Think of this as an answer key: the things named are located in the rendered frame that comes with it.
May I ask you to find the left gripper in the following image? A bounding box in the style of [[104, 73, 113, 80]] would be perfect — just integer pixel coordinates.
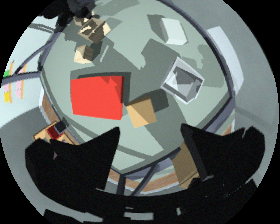
[[64, 0, 96, 20]]

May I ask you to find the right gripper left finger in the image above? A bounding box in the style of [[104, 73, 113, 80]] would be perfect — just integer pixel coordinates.
[[49, 127, 120, 190]]

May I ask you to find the red flat board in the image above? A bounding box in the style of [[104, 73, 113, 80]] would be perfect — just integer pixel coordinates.
[[71, 76, 124, 120]]

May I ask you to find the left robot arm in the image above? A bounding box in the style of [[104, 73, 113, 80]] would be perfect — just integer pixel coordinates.
[[38, 0, 74, 27]]

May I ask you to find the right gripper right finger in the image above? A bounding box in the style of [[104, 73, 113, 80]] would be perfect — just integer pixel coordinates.
[[180, 123, 245, 182]]

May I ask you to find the black metal overhead frame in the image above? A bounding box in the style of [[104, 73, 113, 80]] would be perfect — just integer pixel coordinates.
[[1, 41, 159, 196]]

